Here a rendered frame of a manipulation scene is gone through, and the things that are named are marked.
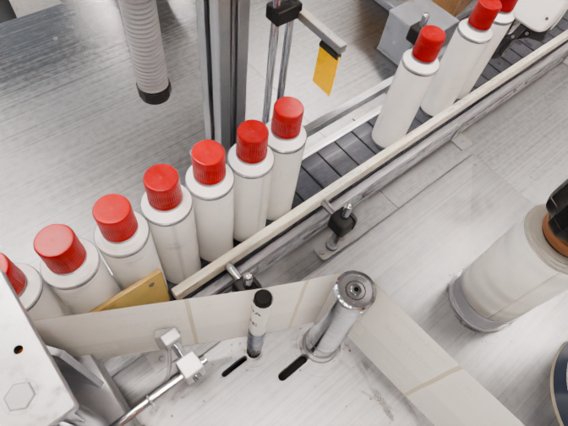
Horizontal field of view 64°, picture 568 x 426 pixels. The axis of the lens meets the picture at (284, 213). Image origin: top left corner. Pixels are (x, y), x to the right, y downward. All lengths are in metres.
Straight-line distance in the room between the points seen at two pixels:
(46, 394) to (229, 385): 0.29
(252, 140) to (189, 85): 0.44
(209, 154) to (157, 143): 0.35
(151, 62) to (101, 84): 0.44
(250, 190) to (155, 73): 0.16
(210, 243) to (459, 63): 0.46
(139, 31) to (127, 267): 0.22
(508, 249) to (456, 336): 0.16
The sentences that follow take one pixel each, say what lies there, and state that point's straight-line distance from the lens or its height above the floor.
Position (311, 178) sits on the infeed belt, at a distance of 0.69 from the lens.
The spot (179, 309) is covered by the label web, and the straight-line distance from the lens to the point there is 0.42.
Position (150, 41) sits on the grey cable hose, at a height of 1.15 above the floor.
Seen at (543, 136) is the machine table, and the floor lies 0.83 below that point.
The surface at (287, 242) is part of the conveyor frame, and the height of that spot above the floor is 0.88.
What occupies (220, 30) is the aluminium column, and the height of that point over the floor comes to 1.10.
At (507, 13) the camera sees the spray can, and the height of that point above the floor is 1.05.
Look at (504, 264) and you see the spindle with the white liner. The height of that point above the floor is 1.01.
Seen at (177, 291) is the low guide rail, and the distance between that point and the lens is 0.56.
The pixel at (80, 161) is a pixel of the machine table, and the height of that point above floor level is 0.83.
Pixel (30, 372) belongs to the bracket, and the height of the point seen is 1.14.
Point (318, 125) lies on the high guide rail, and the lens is 0.65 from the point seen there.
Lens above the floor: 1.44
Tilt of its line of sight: 59 degrees down
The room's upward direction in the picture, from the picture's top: 11 degrees clockwise
